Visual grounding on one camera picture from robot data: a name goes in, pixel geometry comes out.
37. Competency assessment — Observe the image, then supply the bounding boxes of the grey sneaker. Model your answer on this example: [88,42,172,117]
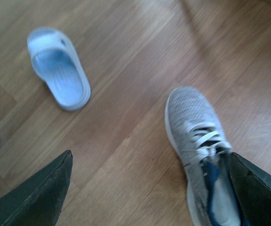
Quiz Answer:
[164,86,248,226]

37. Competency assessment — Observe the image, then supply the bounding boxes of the light blue slipper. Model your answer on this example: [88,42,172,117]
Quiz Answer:
[27,27,91,111]

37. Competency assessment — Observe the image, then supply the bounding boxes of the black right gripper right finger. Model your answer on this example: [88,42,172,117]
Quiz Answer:
[229,152,271,226]

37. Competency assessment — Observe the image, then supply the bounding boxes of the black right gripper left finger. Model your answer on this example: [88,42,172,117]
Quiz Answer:
[0,150,73,226]

